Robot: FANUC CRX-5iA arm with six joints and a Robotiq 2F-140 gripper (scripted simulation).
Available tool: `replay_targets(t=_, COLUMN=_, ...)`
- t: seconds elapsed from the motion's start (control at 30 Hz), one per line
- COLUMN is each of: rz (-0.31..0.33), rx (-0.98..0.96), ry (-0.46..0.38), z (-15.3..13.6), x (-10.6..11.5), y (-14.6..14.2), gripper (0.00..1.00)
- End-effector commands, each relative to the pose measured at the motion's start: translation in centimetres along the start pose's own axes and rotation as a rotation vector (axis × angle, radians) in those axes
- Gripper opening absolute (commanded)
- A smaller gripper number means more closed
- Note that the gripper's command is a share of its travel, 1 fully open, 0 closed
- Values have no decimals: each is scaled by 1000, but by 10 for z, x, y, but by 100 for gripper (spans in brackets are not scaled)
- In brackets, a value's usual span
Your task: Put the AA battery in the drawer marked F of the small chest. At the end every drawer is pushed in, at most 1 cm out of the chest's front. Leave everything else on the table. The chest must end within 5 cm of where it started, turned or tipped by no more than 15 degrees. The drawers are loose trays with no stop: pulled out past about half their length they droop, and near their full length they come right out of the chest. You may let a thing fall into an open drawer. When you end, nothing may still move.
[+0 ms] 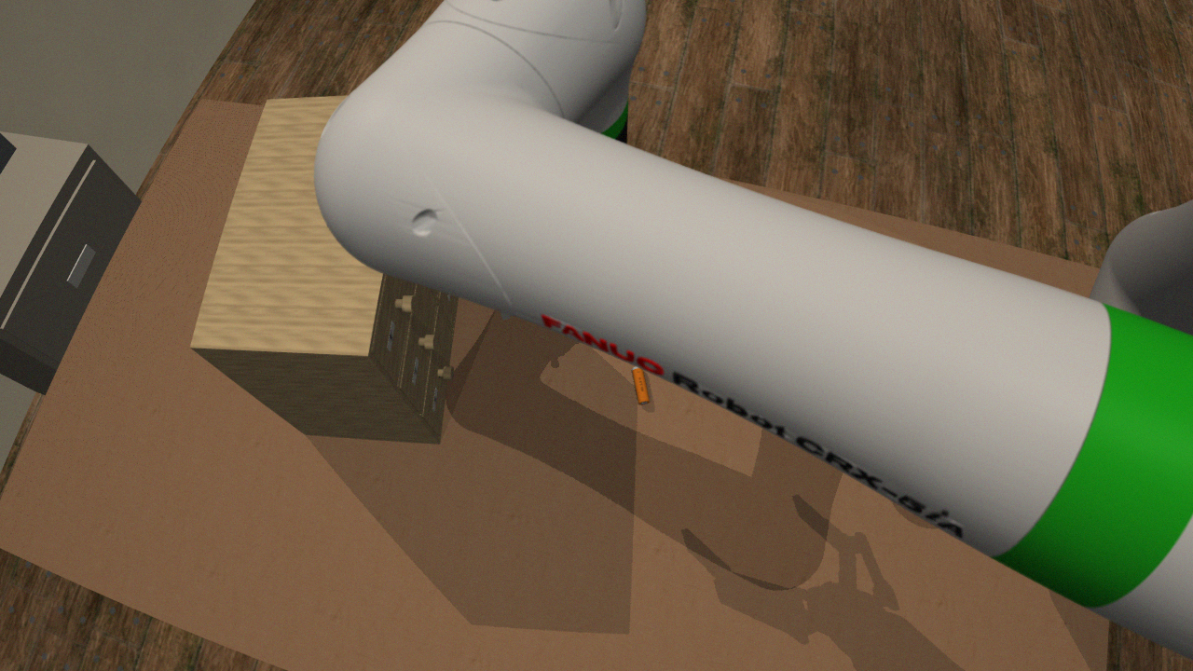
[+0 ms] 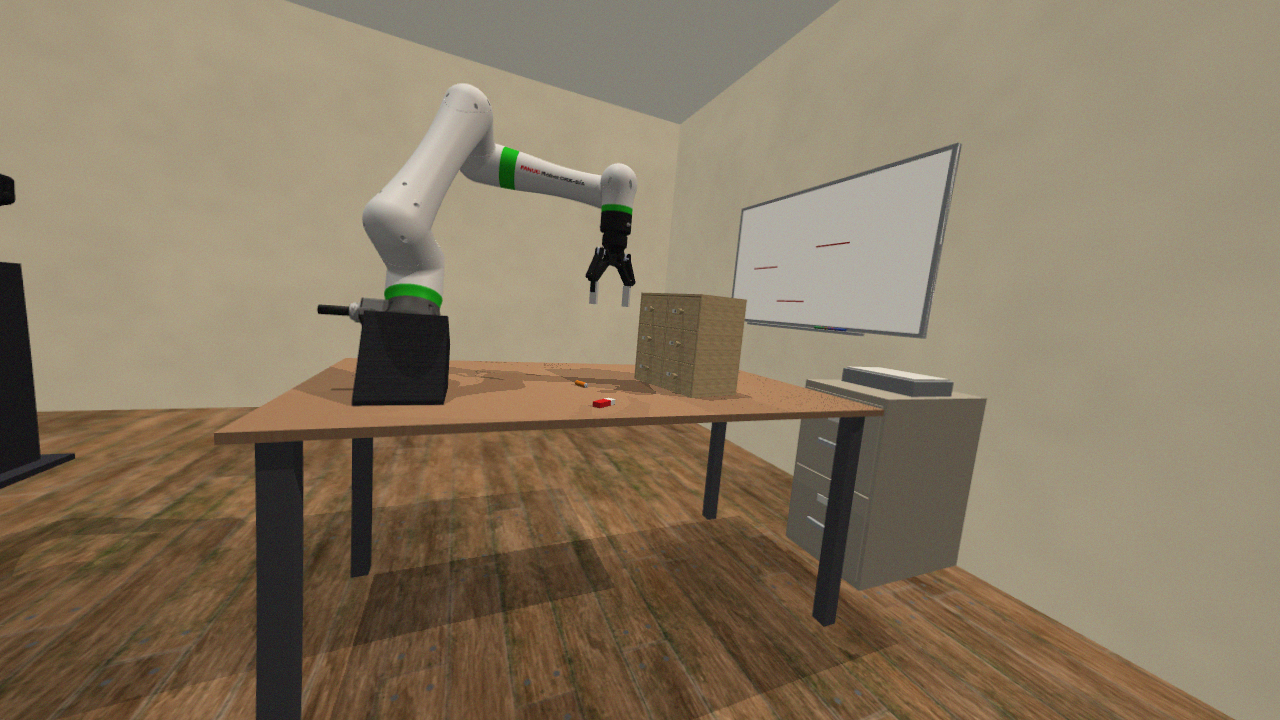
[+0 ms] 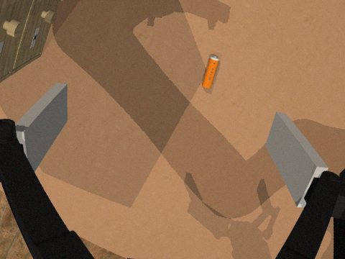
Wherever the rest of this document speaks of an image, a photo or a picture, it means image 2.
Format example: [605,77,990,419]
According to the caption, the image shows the light wooden chest of drawers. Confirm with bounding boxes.
[634,293,748,398]

